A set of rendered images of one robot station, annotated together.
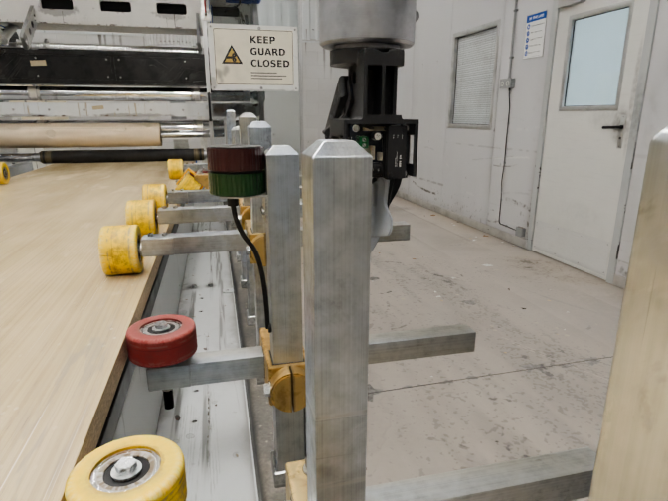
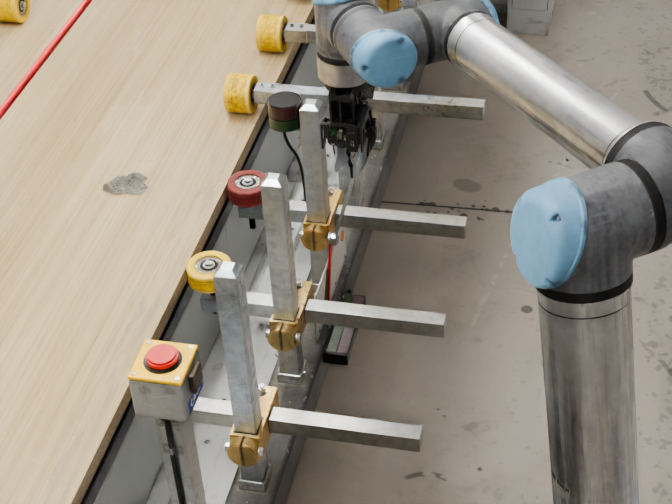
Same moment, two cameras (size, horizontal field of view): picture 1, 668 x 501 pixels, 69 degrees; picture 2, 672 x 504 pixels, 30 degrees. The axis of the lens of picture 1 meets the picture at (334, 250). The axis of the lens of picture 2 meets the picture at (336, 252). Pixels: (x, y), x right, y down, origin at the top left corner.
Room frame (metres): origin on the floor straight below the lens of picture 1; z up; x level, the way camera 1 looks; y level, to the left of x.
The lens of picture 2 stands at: (-1.09, -0.85, 2.28)
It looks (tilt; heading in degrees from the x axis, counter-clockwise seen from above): 39 degrees down; 28
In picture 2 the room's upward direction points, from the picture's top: 3 degrees counter-clockwise
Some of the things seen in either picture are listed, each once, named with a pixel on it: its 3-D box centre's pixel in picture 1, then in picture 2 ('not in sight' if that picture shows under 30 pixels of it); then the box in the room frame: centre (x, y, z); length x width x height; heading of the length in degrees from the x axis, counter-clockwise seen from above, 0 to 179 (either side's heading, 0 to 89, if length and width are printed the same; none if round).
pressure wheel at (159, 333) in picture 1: (165, 366); (250, 203); (0.54, 0.21, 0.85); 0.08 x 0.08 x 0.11
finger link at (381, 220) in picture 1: (379, 222); (358, 162); (0.50, -0.05, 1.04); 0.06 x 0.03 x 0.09; 14
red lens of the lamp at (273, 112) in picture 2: (236, 158); (284, 105); (0.52, 0.10, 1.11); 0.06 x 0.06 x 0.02
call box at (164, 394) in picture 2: not in sight; (166, 382); (-0.20, -0.12, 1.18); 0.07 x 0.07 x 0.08; 14
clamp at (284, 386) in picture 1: (281, 365); (320, 219); (0.56, 0.07, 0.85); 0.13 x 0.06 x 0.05; 14
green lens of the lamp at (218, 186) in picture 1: (237, 181); (285, 117); (0.52, 0.10, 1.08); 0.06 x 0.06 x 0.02
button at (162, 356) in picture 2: not in sight; (162, 358); (-0.20, -0.12, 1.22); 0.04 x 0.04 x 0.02
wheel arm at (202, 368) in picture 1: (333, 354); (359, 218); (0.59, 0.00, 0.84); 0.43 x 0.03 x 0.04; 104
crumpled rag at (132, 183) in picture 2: not in sight; (125, 180); (0.45, 0.42, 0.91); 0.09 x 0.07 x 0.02; 116
